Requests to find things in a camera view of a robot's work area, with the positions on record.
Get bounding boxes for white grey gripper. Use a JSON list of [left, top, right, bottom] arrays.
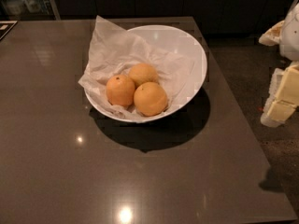
[[259, 4, 299, 128]]

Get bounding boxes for orange fruit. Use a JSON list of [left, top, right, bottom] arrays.
[[106, 75, 135, 107], [134, 82, 168, 117], [128, 63, 159, 87]]

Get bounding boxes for white ceramic bowl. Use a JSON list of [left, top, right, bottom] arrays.
[[79, 25, 207, 123]]

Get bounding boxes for white crumpled paper liner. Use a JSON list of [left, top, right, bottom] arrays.
[[79, 17, 195, 122]]

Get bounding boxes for clear containers in background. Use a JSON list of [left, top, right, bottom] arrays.
[[0, 0, 53, 16]]

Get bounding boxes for black white object table corner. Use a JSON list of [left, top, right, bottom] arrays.
[[0, 21, 18, 40]]

